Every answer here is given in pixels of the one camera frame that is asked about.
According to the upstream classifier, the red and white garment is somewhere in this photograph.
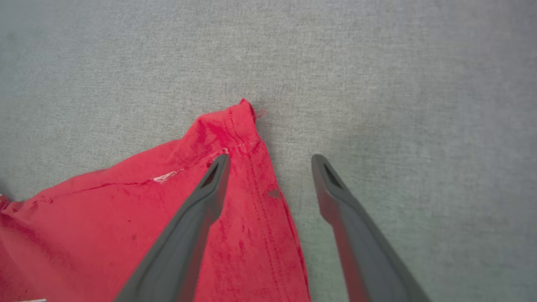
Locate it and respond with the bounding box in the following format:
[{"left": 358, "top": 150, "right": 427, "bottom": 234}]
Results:
[{"left": 0, "top": 99, "right": 312, "bottom": 302}]

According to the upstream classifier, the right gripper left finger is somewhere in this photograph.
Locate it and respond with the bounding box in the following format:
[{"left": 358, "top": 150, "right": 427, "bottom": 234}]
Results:
[{"left": 114, "top": 154, "right": 231, "bottom": 302}]

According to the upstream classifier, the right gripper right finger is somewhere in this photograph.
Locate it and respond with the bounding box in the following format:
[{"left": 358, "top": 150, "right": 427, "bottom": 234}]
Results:
[{"left": 311, "top": 154, "right": 433, "bottom": 302}]

